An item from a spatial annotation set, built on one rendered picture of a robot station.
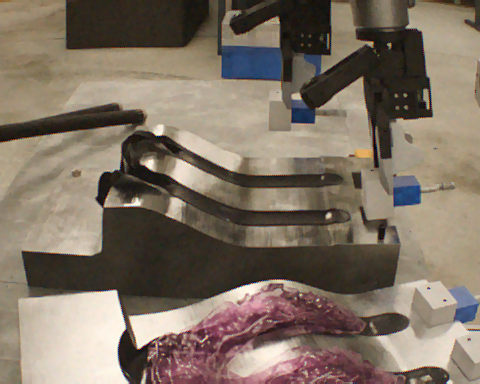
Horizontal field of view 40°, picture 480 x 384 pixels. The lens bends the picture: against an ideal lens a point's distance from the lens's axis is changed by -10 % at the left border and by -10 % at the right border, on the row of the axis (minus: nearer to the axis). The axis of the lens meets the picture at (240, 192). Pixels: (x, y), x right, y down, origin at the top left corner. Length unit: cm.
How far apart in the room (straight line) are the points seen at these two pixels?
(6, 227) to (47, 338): 46
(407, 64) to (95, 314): 48
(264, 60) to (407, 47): 339
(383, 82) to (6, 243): 61
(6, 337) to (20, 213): 33
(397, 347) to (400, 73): 34
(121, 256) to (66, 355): 27
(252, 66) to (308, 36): 314
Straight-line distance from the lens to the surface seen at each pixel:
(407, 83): 87
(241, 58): 424
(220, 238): 88
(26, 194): 122
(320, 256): 89
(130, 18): 502
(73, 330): 71
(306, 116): 117
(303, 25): 111
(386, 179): 88
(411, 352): 77
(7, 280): 100
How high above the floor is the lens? 134
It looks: 27 degrees down
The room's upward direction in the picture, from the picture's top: 1 degrees clockwise
